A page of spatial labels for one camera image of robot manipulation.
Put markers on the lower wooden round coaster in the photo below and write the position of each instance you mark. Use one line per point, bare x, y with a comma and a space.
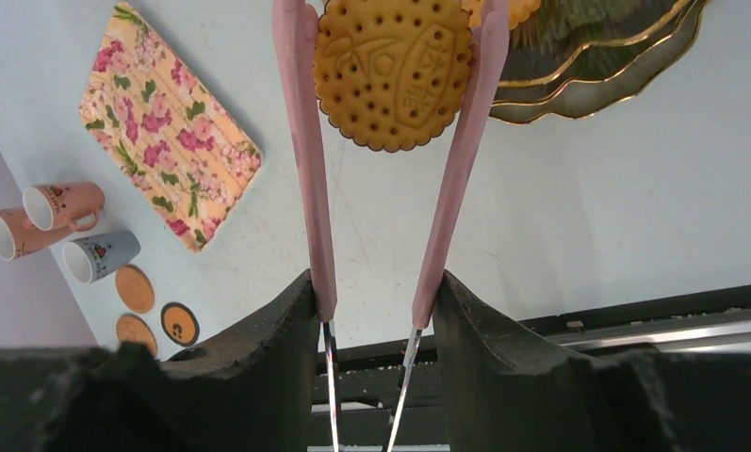
132, 329

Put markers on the blue grey mug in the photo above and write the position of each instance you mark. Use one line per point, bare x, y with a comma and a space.
91, 258

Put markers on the floral rectangular tray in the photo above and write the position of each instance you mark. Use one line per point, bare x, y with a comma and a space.
166, 132

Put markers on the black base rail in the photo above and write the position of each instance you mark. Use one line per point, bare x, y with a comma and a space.
717, 321

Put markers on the wooden round coaster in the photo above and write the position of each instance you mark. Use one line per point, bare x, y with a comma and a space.
132, 329
135, 289

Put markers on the orange question mark coaster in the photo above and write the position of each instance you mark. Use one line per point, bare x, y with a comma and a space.
180, 324

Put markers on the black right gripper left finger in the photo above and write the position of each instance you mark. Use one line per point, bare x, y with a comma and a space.
247, 388

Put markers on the pink handled metal tongs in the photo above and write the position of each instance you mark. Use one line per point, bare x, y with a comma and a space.
294, 30

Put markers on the small pink cup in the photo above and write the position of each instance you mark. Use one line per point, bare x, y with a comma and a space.
76, 205

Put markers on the three tier black cake stand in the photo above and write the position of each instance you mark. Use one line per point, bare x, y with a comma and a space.
572, 59

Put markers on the small yellow cookie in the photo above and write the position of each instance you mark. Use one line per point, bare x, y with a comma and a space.
392, 75

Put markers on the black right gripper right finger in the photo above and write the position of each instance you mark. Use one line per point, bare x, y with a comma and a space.
506, 388

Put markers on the pink mug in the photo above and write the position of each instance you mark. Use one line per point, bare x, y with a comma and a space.
20, 237

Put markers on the upper wooden round coaster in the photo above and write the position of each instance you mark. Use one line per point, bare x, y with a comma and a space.
135, 289

